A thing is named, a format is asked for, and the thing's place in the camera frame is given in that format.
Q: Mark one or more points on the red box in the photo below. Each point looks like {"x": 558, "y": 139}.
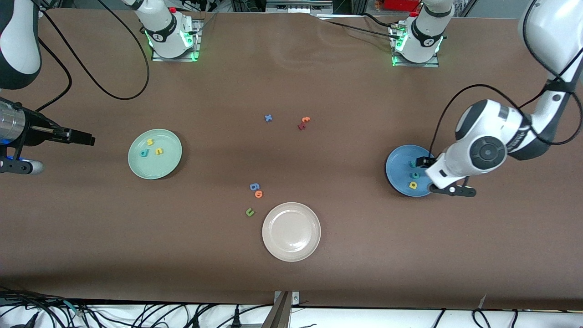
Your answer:
{"x": 401, "y": 4}

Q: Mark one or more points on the pale green plate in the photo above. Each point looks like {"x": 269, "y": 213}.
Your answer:
{"x": 155, "y": 167}

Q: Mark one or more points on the white tape tag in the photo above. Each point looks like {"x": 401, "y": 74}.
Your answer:
{"x": 483, "y": 300}

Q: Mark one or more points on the grey metal device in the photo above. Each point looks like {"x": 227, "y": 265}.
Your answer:
{"x": 298, "y": 7}

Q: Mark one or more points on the metal table edge bracket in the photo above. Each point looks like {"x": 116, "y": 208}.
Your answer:
{"x": 284, "y": 300}

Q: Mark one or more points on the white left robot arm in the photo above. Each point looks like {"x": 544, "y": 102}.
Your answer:
{"x": 492, "y": 136}

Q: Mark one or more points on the blue plate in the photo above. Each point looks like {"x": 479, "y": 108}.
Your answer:
{"x": 398, "y": 168}

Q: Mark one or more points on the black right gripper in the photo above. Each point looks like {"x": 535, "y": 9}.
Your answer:
{"x": 37, "y": 129}

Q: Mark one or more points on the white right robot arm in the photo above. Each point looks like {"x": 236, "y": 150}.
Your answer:
{"x": 164, "y": 32}

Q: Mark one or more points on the beige plate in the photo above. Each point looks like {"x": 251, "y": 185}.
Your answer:
{"x": 291, "y": 232}

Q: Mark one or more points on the teal foam letter p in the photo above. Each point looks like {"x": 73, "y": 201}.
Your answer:
{"x": 144, "y": 153}

